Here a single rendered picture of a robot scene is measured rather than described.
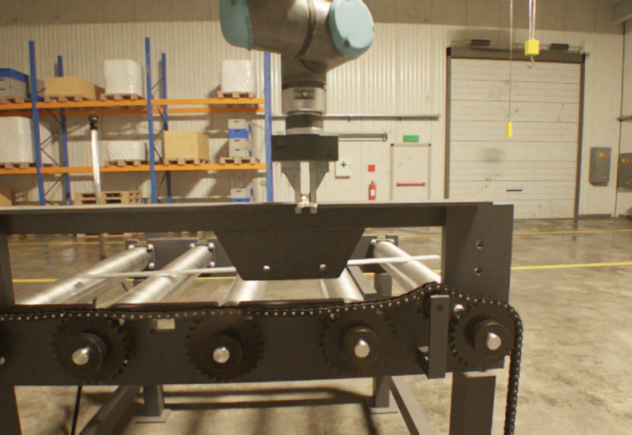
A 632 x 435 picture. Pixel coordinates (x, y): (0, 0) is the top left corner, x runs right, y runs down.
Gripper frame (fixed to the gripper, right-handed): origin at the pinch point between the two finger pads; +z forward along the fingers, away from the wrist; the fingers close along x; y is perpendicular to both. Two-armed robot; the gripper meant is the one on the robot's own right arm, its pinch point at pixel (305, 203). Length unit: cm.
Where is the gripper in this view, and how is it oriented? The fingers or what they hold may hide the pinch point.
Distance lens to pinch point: 71.3
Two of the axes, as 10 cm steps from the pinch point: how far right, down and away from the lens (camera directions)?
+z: 0.1, 9.9, 1.1
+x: 10.0, -0.2, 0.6
